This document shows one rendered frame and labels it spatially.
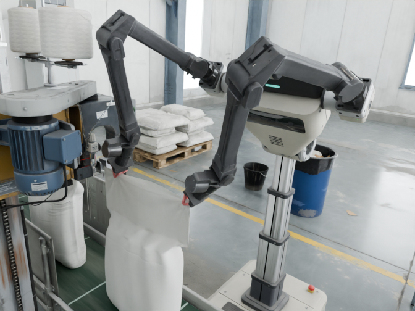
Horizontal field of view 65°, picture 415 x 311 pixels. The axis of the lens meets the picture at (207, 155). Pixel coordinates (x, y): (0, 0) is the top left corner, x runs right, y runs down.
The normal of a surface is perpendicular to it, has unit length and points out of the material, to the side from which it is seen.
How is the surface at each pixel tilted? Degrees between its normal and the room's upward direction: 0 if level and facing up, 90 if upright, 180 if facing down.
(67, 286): 0
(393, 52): 90
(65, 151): 90
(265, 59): 60
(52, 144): 90
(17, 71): 90
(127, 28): 105
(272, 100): 40
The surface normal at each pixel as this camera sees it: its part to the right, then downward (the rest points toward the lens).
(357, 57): -0.62, 0.22
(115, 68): 0.59, 0.61
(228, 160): 0.40, 0.66
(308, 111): -0.35, -0.58
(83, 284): 0.06, -0.94
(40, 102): 0.67, 0.29
